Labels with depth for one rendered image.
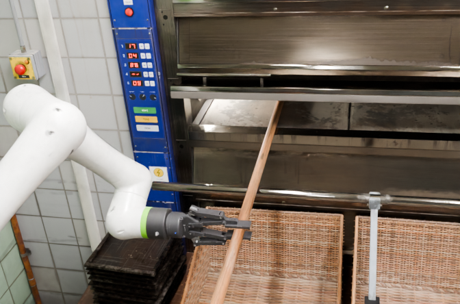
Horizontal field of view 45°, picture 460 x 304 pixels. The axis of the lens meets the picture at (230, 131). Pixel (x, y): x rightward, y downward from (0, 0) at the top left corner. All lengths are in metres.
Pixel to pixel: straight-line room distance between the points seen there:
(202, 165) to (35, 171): 1.05
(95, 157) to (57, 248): 1.26
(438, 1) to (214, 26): 0.74
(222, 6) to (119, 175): 0.69
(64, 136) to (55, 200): 1.34
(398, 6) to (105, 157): 1.03
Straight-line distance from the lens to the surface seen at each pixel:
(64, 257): 2.82
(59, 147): 1.30
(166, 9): 2.02
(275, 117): 2.16
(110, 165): 1.62
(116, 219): 1.65
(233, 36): 1.99
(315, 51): 1.95
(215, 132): 2.15
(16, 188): 1.31
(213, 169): 2.24
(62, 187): 2.56
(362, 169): 2.16
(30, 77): 2.26
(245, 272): 2.37
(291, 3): 1.92
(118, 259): 2.20
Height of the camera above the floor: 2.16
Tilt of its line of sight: 27 degrees down
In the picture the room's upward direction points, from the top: 5 degrees counter-clockwise
